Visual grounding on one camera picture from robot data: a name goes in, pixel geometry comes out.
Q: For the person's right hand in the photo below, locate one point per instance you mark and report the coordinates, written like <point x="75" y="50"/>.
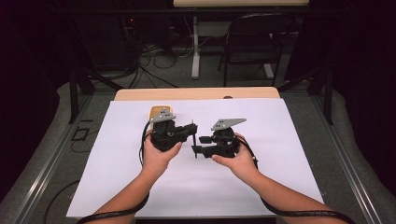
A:
<point x="244" y="165"/>

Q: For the person's left hand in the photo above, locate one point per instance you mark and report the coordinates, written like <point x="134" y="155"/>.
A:
<point x="157" y="163"/>

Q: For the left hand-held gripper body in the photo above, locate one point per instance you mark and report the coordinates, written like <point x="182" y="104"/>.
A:
<point x="163" y="130"/>

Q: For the black metal stand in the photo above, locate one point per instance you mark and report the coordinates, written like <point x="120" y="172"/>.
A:
<point x="323" y="90"/>
<point x="77" y="90"/>

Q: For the white-legged desk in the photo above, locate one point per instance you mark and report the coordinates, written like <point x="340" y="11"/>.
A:
<point x="195" y="46"/>

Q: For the black folding chair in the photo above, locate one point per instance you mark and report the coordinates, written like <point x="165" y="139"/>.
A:
<point x="252" y="40"/>

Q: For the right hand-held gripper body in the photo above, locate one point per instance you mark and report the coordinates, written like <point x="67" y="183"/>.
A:
<point x="225" y="144"/>

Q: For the white paper sheet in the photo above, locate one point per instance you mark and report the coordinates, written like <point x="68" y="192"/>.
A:
<point x="193" y="186"/>

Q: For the dark blue pen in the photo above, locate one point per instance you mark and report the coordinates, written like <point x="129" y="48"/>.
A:
<point x="195" y="143"/>

